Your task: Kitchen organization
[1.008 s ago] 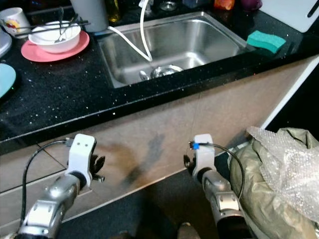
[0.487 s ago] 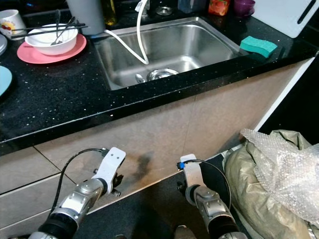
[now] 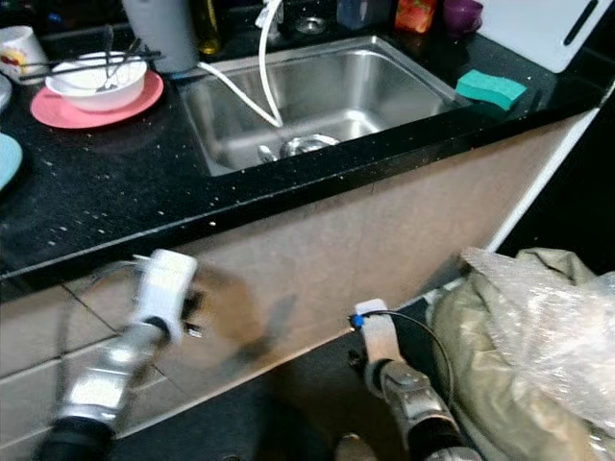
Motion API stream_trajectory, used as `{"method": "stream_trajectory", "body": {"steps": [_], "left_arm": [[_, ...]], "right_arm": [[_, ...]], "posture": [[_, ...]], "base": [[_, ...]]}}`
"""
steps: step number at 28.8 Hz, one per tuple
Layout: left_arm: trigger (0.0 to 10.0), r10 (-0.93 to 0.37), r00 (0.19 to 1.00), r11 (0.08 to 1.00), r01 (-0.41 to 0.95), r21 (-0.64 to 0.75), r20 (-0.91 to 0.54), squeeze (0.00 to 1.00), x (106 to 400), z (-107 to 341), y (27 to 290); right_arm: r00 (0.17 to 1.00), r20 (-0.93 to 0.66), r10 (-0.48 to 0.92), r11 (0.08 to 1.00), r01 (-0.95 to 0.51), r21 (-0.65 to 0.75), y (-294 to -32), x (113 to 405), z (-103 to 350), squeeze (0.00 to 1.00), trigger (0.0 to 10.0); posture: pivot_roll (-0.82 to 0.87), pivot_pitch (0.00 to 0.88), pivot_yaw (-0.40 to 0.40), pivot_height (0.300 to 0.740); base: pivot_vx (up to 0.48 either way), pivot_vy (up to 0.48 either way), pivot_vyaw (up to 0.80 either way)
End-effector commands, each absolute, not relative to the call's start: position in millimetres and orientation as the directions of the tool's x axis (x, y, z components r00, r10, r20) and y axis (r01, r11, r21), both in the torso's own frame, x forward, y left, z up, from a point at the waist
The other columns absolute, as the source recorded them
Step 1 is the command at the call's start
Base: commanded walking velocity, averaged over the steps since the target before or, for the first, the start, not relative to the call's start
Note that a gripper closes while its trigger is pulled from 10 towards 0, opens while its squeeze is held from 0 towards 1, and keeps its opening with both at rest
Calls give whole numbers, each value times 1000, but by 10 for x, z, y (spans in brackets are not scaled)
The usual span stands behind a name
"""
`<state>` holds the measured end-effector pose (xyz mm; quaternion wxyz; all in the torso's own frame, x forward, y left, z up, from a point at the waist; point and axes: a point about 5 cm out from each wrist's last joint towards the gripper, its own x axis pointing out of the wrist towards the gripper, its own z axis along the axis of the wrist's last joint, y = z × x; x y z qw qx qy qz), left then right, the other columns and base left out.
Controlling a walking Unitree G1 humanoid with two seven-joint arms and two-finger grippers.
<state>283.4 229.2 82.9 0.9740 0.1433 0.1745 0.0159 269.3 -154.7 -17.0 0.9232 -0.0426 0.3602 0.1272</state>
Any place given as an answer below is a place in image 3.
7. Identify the stainless steel bowl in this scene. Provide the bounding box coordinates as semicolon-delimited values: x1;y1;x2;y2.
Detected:
279;133;342;159

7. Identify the light blue plate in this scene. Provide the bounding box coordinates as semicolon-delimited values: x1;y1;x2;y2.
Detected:
0;133;23;191

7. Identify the white bowl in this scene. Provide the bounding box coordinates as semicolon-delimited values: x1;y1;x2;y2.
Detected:
46;51;147;112

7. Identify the white printed mug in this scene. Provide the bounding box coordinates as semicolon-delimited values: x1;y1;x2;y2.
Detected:
0;26;41;85

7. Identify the black chopstick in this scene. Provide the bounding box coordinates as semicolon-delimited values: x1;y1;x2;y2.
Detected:
24;56;165;82
19;51;160;68

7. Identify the pink plate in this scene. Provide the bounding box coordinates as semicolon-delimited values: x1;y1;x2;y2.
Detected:
31;69;164;130

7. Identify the grey canister with red label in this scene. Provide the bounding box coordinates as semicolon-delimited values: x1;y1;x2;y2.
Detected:
120;0;201;75

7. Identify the yellow oil bottle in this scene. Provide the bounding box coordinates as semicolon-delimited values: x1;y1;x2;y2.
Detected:
190;0;220;56

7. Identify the brown cabinet front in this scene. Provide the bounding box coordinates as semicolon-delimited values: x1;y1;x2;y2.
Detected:
0;106;602;452

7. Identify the faucet wrapped in white cloth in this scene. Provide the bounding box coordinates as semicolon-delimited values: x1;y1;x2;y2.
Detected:
255;0;282;35

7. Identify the round metal counter fitting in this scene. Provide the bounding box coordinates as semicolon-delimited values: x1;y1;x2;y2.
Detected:
295;16;328;35

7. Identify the stainless steel sink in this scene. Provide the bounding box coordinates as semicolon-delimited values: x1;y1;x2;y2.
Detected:
178;36;475;179

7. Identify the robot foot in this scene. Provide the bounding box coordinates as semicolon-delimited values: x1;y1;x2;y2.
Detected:
336;432;376;461

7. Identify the dark soap container with sponge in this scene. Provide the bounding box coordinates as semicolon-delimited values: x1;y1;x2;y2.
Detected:
336;0;392;30

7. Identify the red juice carton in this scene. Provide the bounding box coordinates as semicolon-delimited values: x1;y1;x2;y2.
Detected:
394;0;438;35

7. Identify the olive sack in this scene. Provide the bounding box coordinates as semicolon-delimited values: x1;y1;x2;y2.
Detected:
428;248;615;461

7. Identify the purple cup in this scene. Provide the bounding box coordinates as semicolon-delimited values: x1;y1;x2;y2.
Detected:
442;0;484;36

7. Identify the green sponge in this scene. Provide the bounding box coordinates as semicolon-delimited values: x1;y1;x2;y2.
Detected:
455;69;529;111

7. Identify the clear bubble wrap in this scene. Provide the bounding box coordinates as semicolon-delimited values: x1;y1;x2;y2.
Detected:
461;248;615;424

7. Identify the white cutting board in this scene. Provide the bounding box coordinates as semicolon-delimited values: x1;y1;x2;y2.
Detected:
480;0;615;73

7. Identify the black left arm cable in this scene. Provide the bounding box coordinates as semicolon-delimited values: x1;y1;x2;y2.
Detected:
56;261;145;385

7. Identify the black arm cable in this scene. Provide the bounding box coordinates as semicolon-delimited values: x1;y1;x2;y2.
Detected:
354;307;455;404
56;261;145;385

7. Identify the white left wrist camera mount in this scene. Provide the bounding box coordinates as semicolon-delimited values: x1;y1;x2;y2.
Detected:
135;250;200;345

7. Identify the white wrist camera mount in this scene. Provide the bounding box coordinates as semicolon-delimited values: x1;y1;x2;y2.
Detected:
135;250;200;345
354;300;405;371

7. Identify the white flexible hose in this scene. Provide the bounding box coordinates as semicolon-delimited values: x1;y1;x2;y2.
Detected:
198;0;285;128

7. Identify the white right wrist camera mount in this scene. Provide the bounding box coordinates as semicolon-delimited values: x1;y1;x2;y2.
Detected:
354;300;405;371

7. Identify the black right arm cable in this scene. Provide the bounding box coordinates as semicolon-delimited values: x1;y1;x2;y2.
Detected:
354;307;455;404

